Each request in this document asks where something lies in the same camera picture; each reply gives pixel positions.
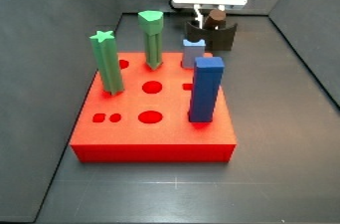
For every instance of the light blue arch peg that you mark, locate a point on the light blue arch peg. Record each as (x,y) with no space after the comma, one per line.
(192,50)

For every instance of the brown oval cylinder peg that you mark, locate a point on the brown oval cylinder peg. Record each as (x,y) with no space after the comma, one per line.
(215,20)

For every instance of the dark blue square peg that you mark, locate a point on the dark blue square peg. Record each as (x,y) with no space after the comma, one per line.
(206,81)

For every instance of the green star peg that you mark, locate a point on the green star peg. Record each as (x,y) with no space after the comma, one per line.
(106,53)

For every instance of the green pentagon arrow peg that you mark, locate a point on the green pentagon arrow peg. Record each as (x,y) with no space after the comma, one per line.
(151,21)

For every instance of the black curved fixture cradle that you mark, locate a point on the black curved fixture cradle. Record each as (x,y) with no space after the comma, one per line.
(219,39)

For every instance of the red peg board base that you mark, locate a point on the red peg board base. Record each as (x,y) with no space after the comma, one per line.
(140,125)

